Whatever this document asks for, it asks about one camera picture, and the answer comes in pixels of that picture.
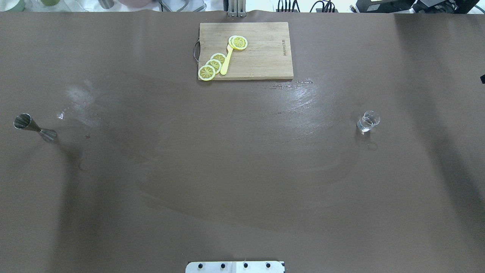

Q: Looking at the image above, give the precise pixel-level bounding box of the steel double jigger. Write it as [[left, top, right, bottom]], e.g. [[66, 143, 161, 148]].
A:
[[13, 113, 57, 142]]

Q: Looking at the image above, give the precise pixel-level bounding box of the lemon slice on knife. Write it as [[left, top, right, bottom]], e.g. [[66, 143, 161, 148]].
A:
[[228, 36, 248, 50]]

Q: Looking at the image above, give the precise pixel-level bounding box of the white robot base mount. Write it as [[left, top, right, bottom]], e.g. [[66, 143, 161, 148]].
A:
[[185, 261, 286, 273]]

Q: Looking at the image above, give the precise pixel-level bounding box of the lemon slice far end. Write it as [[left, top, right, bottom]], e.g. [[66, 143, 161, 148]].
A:
[[197, 64, 217, 81]]

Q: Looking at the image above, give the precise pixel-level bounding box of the bamboo cutting board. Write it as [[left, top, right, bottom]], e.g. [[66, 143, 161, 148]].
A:
[[199, 22, 293, 81]]

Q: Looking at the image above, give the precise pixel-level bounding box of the clear glass measuring cup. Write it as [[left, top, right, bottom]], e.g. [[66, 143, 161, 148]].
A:
[[356, 110, 381, 134]]

